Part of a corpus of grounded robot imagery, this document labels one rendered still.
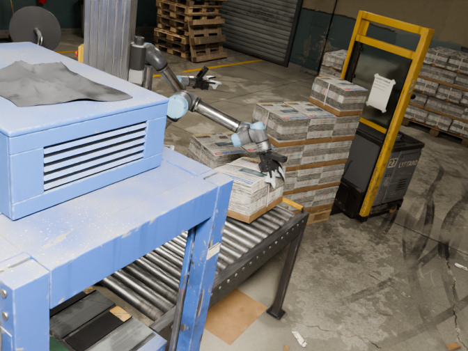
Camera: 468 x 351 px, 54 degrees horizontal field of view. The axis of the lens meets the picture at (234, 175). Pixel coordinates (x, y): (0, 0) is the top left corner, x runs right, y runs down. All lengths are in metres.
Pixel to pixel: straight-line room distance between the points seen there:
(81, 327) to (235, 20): 10.07
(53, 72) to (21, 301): 0.58
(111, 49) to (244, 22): 8.60
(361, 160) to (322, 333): 2.02
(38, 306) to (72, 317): 0.96
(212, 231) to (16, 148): 0.60
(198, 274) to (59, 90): 0.67
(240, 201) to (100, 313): 0.97
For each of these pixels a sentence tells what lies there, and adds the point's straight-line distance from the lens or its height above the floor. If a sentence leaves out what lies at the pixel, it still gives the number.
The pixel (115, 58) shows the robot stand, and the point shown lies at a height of 1.45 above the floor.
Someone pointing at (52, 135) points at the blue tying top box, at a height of 1.72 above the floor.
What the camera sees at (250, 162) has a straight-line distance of 2.69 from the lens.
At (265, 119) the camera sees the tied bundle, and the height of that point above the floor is 0.99.
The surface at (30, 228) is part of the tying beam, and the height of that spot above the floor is 1.54.
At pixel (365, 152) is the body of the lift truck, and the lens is 4.62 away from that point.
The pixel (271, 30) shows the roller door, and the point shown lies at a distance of 10.90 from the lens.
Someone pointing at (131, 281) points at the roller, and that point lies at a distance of 2.05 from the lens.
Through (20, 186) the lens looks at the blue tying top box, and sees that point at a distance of 1.02.
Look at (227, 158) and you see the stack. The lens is 3.30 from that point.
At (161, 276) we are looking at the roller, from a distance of 2.10.
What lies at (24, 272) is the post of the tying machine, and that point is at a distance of 0.91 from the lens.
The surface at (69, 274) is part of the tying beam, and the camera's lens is 0.95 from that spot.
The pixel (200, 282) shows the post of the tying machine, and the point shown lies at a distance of 1.43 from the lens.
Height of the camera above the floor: 2.12
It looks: 26 degrees down
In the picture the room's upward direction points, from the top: 11 degrees clockwise
